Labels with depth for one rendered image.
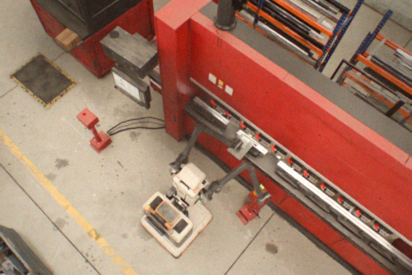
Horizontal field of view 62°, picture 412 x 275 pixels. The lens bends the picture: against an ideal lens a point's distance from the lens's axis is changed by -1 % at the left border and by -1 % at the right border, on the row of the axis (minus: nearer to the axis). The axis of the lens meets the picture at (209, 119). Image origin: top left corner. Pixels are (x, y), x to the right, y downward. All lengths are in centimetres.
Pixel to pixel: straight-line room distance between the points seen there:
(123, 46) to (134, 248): 247
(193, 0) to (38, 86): 326
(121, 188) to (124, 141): 68
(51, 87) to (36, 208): 181
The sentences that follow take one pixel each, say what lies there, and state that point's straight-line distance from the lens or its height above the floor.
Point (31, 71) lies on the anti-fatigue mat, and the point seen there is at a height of 1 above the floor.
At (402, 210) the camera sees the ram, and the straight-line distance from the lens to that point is 335.
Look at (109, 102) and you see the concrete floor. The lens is 536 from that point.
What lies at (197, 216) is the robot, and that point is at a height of 28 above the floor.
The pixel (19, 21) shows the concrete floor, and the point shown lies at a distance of 676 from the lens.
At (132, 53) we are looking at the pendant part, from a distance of 331.
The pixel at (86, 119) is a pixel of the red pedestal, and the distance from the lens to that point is 435.
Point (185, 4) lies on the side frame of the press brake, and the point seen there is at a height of 230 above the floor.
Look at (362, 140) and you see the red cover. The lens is 280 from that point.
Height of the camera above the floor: 452
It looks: 62 degrees down
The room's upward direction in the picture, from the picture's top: 8 degrees clockwise
